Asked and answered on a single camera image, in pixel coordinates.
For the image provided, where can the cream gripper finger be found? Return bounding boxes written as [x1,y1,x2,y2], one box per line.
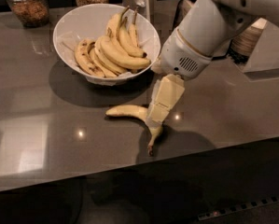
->
[148,79,160,107]
[147,74,185,125]

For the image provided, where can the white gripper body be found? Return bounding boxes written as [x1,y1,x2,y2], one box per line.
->
[151,28,212,80]

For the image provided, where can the yellow banana picked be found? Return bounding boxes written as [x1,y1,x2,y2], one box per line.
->
[105,105,163,156]

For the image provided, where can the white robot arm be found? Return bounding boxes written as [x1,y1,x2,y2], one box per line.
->
[146,0,279,128]

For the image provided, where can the lower yellow banana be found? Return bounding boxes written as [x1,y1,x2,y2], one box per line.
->
[89,38,127,77]

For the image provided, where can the small back banana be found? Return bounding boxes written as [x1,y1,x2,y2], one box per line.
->
[128,11,138,47]

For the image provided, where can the large front yellow banana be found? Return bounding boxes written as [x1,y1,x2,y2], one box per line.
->
[100,29,151,70]

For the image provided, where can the short middle yellow banana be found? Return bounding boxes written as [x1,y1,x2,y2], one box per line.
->
[119,18,146,58]

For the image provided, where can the tall back yellow banana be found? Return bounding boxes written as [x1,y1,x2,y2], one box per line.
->
[106,7,129,55]

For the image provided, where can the spotted left yellow banana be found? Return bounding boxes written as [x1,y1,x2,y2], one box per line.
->
[75,38,105,77]

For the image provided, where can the white bowl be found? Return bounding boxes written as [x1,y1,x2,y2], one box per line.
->
[53,4,160,73]

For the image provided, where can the glass jar with granola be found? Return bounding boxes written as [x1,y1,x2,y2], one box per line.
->
[7,0,49,28]

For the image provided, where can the floor power strip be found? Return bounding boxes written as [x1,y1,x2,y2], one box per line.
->
[197,195,279,221]

